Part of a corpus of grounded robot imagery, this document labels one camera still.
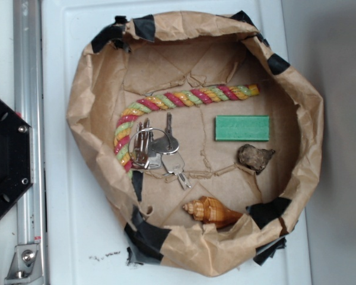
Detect orange striped conch shell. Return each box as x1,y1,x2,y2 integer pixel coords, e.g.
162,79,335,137
183,196,243,229

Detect brown paper bag basket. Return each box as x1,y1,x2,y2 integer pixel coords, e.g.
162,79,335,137
66,11,324,277

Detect green rectangular block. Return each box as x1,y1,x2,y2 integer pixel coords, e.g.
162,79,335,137
215,115,269,141

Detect brown rough rock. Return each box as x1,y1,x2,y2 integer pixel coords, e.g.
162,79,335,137
237,144,275,175

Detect white plastic tray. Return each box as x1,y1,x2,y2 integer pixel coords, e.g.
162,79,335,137
41,1,312,284

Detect silver keys on ring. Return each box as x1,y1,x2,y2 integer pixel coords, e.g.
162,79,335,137
130,112,192,189

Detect multicoloured twisted rope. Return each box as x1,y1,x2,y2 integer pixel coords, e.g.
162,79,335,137
113,84,260,180

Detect aluminium extrusion rail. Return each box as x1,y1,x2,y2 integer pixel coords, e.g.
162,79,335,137
13,1,49,284

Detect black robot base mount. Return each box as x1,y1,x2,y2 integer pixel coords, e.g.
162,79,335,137
0,99,33,219

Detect metal corner bracket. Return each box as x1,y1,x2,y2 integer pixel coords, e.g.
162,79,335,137
4,243,45,284

